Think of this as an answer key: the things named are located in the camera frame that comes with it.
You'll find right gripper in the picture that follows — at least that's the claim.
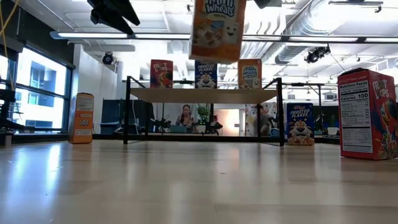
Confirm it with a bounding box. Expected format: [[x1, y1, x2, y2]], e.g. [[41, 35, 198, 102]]
[[253, 0, 282, 9]]

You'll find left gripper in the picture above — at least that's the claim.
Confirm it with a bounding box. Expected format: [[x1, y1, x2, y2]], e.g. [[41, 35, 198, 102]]
[[86, 0, 141, 35]]

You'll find orange Mini Wheats cereal box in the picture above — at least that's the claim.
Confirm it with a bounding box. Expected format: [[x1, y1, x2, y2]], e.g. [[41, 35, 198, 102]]
[[68, 92, 95, 144], [188, 0, 247, 65], [238, 58, 262, 90]]

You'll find red Froot Loops cereal box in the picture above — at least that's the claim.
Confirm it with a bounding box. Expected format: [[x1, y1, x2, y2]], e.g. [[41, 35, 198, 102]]
[[150, 59, 174, 89], [337, 67, 398, 161]]

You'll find blue Frosted Flakes cereal box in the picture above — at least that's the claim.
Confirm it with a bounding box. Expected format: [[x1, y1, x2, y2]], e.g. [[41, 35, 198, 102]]
[[285, 102, 315, 146], [195, 60, 218, 90]]

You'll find long ceiling light strip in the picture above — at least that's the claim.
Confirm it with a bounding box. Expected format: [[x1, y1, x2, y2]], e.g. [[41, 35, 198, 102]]
[[49, 30, 398, 44]]

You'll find black ceiling spotlight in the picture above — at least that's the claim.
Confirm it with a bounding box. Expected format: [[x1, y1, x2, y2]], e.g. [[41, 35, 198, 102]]
[[303, 45, 332, 65]]

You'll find black ceiling bar fixture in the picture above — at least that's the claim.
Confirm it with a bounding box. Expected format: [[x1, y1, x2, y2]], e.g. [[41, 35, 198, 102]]
[[328, 0, 384, 14]]

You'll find dark blue cabinet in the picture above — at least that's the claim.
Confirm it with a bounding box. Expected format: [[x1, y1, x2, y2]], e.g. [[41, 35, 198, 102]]
[[101, 98, 155, 134]]

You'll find large window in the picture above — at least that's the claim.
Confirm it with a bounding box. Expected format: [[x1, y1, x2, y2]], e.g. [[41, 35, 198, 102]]
[[0, 46, 74, 133]]

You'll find colourful patterned panel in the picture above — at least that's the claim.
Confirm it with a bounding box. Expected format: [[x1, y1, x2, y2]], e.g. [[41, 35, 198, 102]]
[[244, 101, 278, 138]]

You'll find green potted plant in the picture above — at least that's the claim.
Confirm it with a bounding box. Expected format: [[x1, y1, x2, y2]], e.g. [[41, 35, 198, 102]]
[[197, 105, 211, 134]]

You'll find person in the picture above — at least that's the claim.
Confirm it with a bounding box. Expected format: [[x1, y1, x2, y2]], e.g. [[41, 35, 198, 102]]
[[175, 104, 197, 134]]

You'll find silver ventilation duct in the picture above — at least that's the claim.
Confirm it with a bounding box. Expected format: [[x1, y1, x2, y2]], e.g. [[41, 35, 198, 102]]
[[241, 0, 346, 66]]

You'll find wooden shelf black metal frame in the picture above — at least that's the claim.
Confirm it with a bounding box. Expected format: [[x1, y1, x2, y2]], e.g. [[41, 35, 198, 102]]
[[123, 75, 285, 147]]

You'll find yellow cable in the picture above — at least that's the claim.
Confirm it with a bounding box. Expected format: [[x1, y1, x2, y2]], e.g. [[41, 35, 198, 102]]
[[0, 0, 20, 91]]

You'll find black metal table frame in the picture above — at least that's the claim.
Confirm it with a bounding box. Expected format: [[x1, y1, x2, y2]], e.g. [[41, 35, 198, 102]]
[[0, 132, 340, 150]]

